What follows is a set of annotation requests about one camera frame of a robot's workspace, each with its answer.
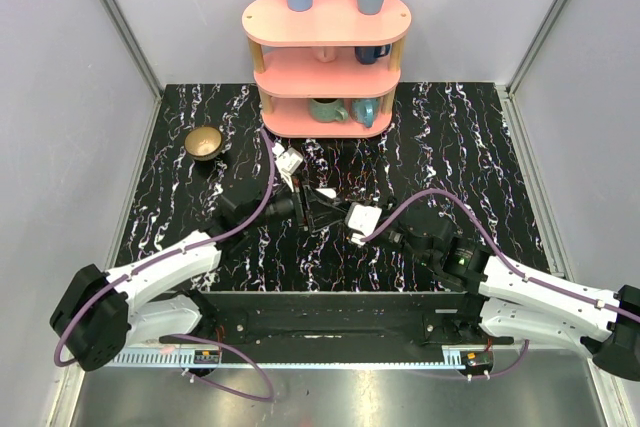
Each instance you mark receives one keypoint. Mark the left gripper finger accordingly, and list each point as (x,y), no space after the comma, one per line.
(320,219)
(317,201)

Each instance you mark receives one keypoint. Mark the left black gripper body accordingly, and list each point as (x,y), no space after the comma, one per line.
(304,210)

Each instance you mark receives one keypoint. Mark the white earbuds charging case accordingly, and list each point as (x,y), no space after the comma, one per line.
(327,192)

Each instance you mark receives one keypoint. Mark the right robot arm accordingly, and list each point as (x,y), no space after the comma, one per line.
(520,302)

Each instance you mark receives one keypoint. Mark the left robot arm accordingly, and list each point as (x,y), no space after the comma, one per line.
(101,312)

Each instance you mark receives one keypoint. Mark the green ceramic mug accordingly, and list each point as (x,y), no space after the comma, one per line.
(328,110)

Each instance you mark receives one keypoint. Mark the light blue ceramic mug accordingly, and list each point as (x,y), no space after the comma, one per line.
(365,110)

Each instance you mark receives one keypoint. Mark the gold bowl with dark rim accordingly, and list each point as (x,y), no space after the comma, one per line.
(204,143)

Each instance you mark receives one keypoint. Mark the pink three-tier wooden shelf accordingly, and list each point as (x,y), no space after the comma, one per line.
(288,76)

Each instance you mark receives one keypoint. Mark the pink mug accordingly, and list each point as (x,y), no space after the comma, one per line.
(324,54)

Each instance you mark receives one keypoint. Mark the dark blue mug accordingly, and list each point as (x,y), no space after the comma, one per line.
(368,55)

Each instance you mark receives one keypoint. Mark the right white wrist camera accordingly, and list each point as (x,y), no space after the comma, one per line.
(361,220)

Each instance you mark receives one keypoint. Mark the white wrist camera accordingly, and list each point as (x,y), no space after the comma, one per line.
(287,162)
(361,220)

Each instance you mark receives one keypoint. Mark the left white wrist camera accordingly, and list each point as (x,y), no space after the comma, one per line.
(287,162)

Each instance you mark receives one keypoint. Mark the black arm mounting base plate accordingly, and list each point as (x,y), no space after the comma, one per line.
(438,318)

